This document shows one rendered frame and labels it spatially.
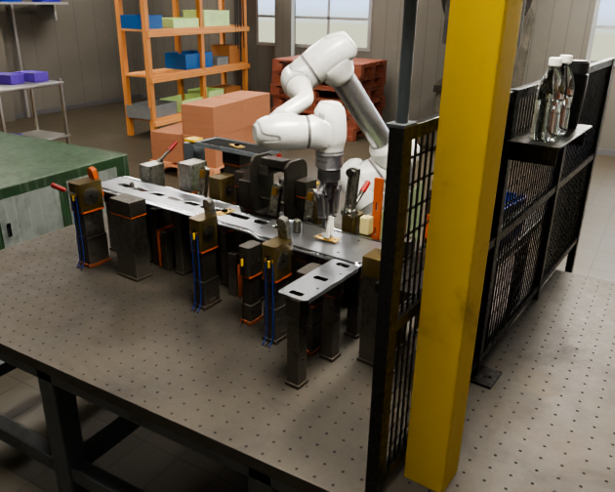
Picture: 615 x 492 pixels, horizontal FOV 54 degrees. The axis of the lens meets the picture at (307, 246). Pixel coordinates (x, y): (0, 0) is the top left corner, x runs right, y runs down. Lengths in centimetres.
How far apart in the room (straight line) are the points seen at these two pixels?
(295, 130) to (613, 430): 122
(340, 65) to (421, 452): 149
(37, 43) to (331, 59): 849
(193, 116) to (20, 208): 256
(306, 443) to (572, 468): 66
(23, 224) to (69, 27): 702
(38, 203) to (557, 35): 640
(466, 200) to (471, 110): 17
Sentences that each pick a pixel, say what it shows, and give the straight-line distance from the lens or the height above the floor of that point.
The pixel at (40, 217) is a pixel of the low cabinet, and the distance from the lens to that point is 432.
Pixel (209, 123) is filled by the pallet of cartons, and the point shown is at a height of 60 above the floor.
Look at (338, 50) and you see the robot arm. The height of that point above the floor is 158.
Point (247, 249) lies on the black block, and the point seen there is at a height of 99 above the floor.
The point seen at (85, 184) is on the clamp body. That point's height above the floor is 106.
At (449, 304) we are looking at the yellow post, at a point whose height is 118.
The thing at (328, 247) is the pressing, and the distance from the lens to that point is 197.
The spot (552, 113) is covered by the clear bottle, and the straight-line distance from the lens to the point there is 163.
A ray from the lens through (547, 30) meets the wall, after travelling 845.
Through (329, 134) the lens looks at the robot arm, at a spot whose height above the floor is 137.
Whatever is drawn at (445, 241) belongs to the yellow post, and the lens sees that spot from 122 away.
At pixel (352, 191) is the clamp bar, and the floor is 113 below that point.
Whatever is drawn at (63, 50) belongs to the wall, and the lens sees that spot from 1088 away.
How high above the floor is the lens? 175
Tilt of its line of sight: 22 degrees down
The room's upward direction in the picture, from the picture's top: 1 degrees clockwise
